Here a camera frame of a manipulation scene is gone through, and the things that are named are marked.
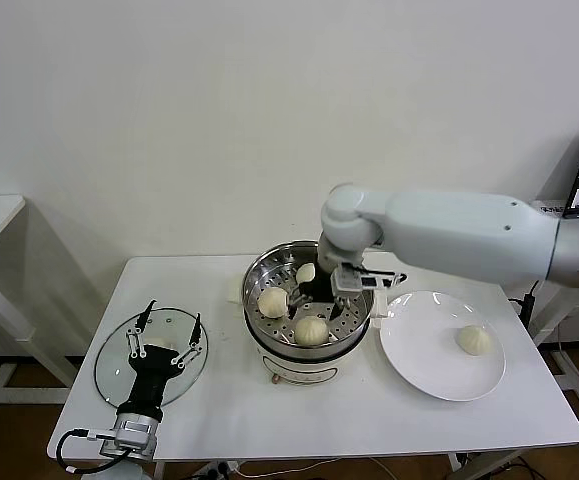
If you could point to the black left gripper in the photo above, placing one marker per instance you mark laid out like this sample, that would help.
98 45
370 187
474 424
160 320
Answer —
151 380

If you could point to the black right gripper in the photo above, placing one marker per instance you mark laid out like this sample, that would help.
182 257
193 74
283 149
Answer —
319 292

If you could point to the white steamed baozi bun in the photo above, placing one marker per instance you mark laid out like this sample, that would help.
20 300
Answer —
473 341
305 272
311 331
272 303

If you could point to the round glass pot lid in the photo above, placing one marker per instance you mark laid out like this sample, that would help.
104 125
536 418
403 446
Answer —
111 360

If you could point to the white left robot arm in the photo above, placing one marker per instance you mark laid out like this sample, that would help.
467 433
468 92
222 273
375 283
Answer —
138 417

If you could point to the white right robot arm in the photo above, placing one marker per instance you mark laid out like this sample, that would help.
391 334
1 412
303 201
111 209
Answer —
469 235

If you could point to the stainless steel steamer basket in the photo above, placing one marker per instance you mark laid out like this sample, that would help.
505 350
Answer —
264 272

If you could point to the white electric cooker base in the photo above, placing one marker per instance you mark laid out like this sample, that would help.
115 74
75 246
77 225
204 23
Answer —
309 370

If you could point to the white round plate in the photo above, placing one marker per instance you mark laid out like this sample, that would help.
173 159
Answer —
419 360

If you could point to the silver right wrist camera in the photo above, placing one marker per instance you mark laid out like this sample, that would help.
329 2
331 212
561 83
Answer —
346 282

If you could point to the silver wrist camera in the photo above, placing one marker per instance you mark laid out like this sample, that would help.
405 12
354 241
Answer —
129 440
346 282

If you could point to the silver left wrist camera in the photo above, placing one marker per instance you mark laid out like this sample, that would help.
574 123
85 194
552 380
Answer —
129 440

